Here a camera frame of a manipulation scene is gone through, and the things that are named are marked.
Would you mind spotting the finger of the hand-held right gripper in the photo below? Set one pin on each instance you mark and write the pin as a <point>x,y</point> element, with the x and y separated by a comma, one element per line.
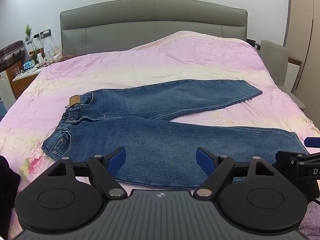
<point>287,158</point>
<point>312,142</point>

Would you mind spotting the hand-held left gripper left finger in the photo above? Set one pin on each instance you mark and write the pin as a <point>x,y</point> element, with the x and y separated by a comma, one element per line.
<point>117,160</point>

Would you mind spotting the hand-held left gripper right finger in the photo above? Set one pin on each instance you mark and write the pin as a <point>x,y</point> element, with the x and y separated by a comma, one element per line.
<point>203,160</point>

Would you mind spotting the blue jeans pants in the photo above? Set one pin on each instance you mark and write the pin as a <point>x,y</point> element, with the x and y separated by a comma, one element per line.
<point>160,140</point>

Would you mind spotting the purple fluffy rug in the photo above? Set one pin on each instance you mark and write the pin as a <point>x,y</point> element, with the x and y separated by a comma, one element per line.
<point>311,217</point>

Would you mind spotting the grey chair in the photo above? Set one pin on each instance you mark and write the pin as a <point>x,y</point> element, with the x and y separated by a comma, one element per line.
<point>275,60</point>

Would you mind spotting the pink floral blanket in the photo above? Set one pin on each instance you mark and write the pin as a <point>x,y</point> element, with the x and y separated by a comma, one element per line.
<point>155,62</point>

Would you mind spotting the beige wardrobe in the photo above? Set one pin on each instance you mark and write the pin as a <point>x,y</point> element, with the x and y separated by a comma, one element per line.
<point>303,30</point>

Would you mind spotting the dark cloth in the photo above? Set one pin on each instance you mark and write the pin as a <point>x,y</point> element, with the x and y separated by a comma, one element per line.
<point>7,187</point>

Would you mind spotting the white top nightstand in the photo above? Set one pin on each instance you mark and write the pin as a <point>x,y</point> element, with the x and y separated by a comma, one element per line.
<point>27,76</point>

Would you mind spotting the small white table lamp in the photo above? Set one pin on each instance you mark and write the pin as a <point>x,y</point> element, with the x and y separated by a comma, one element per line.
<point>49,50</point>

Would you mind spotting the white cabinet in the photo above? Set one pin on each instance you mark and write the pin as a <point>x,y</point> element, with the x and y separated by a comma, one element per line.
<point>5,90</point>

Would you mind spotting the clear drinking glass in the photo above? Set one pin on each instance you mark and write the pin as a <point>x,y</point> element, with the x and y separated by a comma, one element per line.
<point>16,72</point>

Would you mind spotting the grey padded headboard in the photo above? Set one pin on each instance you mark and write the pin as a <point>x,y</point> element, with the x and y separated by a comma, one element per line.
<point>150,25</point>

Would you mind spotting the dark brown suitcase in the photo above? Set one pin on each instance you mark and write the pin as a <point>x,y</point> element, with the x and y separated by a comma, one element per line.
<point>11,55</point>

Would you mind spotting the small green plant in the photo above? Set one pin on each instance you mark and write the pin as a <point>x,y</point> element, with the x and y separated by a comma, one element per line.
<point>28,32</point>

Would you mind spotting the black wall power outlet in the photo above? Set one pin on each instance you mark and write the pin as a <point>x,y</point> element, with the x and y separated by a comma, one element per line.
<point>42,33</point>

